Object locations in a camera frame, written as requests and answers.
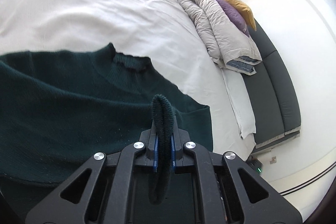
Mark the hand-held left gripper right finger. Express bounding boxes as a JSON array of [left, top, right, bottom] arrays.
[[171, 128, 303, 224]]

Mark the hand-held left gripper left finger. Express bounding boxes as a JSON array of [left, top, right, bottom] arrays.
[[25, 127, 160, 224]]

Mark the dark green knit sweater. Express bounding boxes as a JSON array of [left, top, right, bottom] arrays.
[[0, 42, 214, 224]]

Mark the black device with green light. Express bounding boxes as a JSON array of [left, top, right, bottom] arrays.
[[246, 155, 263, 175]]

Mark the white pillow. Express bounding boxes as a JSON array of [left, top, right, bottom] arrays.
[[220, 67, 257, 139]]

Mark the dark grey sofa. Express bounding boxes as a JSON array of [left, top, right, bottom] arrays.
[[243, 21, 301, 154]]

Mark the grey folded duvet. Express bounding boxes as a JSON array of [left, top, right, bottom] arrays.
[[176, 0, 263, 75]]

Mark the purple cushion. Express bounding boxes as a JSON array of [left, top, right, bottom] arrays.
[[214, 0, 250, 38]]

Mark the mustard yellow cushion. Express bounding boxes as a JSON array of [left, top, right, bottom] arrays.
[[221, 0, 257, 31]]

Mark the white bed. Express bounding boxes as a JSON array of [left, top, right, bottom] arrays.
[[0, 0, 256, 161]]

